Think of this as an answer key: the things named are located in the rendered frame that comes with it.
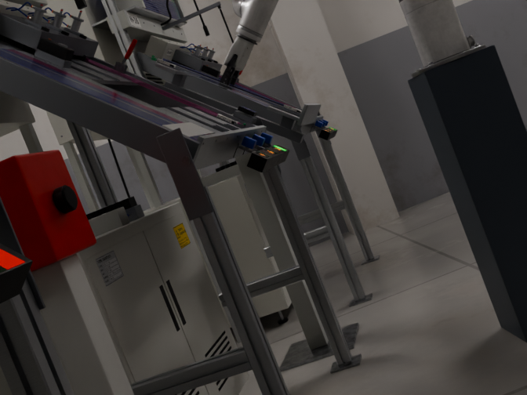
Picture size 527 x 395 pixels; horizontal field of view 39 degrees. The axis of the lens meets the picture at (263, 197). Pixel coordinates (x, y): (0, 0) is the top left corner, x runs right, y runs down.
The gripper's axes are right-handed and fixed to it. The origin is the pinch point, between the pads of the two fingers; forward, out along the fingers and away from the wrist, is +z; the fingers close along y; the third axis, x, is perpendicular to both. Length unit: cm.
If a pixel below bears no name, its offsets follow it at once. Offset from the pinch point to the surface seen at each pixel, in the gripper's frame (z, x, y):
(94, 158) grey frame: 34.9, -21.3, 27.8
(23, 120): 32, -43, 35
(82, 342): 32, 28, 138
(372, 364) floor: 51, 78, 33
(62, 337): 33, 25, 138
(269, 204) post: 28.8, 29.3, 3.0
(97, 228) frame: 41, -1, 64
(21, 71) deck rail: 7, -17, 98
